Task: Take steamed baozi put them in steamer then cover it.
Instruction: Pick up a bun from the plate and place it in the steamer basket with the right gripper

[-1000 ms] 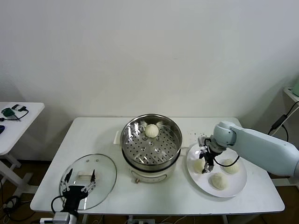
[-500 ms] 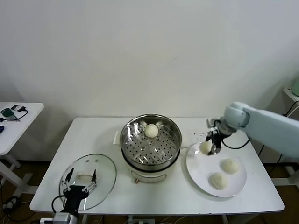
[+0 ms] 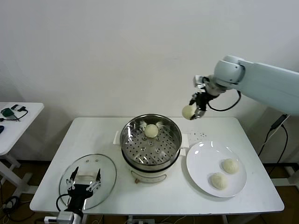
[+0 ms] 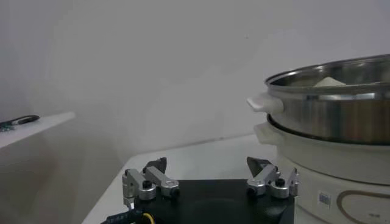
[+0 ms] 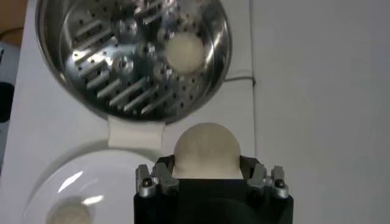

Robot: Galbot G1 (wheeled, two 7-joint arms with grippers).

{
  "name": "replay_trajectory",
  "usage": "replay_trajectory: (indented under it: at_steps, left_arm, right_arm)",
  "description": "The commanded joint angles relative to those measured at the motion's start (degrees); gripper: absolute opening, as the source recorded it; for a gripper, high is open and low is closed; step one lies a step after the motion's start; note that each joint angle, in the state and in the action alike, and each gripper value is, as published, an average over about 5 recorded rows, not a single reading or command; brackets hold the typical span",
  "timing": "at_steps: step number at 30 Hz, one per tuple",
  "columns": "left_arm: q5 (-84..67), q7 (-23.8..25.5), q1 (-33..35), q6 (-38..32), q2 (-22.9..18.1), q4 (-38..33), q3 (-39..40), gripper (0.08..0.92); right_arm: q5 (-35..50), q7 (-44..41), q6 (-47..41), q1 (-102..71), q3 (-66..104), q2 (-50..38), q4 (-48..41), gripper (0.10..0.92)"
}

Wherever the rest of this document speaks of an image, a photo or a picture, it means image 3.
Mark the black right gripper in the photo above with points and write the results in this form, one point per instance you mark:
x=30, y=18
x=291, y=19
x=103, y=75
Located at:
x=202, y=100

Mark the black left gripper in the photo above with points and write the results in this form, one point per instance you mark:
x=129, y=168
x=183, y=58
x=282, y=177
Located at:
x=78, y=192

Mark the white steamed baozi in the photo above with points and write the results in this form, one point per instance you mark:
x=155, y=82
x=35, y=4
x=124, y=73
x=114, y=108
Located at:
x=219, y=181
x=188, y=112
x=151, y=131
x=230, y=166

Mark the round glass pot lid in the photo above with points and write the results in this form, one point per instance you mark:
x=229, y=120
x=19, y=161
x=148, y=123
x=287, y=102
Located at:
x=107, y=168

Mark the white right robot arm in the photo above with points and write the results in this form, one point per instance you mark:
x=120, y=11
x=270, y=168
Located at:
x=257, y=79

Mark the perforated steel steamer basket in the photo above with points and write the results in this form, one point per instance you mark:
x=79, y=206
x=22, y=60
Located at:
x=163, y=144

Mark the scattered dark crumbs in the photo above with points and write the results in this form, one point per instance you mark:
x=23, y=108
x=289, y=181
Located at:
x=202, y=134

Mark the round white plate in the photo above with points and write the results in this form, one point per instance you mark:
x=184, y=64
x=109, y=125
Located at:
x=201, y=163

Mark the white electric cooker base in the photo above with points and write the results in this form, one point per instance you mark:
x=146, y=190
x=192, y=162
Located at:
x=149, y=176

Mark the white power strip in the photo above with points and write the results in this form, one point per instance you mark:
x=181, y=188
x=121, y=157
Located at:
x=144, y=221

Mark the white side table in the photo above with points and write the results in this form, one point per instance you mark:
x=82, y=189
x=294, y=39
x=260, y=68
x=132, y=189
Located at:
x=25, y=126

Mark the black power adapter brick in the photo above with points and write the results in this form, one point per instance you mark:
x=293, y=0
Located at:
x=278, y=122

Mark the dark blue object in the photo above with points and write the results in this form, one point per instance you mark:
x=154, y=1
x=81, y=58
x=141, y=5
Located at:
x=1, y=129

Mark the black and white adapter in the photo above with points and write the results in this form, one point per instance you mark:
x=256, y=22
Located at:
x=16, y=107

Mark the small green device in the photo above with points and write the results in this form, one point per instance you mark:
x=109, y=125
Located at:
x=7, y=112

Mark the white equipment stand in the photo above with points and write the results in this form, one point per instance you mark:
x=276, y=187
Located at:
x=293, y=175

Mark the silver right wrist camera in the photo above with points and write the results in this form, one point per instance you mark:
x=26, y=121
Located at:
x=198, y=81

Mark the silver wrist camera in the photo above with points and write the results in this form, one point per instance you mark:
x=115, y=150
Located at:
x=198, y=81
x=65, y=217

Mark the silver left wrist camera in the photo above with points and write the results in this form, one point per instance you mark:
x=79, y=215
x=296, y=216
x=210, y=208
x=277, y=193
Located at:
x=65, y=217

